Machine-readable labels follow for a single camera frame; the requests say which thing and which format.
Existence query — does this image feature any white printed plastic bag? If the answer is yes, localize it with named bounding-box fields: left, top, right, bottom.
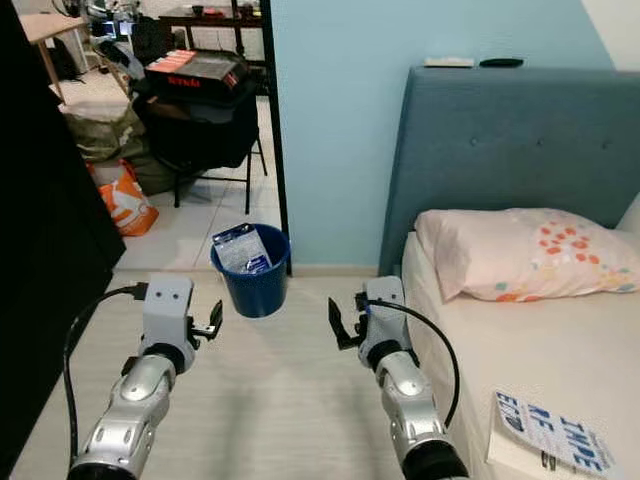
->
left=212, top=222, right=274, bottom=277

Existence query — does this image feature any pink patterned pillow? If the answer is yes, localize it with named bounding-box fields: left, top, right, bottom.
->
left=414, top=206, right=640, bottom=304

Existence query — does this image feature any white blue printed magazine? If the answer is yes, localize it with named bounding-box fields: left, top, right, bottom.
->
left=489, top=389, right=620, bottom=480

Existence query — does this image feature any blue plastic bucket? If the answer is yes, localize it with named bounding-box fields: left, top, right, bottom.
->
left=209, top=222, right=292, bottom=320

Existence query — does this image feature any orange white shopping bag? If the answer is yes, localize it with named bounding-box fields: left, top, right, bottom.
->
left=89, top=157, right=162, bottom=239

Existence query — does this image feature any black wardrobe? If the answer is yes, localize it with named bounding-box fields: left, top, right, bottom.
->
left=0, top=0, right=129, bottom=471

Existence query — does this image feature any black folding chair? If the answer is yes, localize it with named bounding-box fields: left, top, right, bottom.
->
left=134, top=70, right=270, bottom=217

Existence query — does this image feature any beige bed mattress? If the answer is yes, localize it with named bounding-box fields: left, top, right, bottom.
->
left=399, top=190, right=640, bottom=480

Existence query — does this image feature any olive green duffel bag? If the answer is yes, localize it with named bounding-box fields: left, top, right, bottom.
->
left=59, top=92, right=177, bottom=198

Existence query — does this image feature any black red Tenda box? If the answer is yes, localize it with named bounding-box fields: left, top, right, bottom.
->
left=144, top=47, right=250, bottom=102

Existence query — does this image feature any teal upholstered headboard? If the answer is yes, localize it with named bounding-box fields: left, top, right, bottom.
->
left=377, top=64, right=640, bottom=278

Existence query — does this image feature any white oblong device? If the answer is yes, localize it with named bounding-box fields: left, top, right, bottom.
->
left=423, top=56, right=477, bottom=69

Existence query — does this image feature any dark wooden console table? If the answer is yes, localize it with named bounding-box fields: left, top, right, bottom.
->
left=159, top=4, right=267, bottom=58

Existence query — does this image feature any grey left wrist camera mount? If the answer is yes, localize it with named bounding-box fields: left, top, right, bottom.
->
left=142, top=274, right=197, bottom=352

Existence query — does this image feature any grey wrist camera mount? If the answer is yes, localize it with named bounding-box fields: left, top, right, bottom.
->
left=142, top=274, right=197, bottom=352
left=362, top=276, right=410, bottom=347

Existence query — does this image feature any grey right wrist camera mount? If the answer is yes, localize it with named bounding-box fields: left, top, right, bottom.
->
left=362, top=276, right=410, bottom=347

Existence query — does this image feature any black door frame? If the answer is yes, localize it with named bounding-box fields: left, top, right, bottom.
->
left=256, top=0, right=294, bottom=278

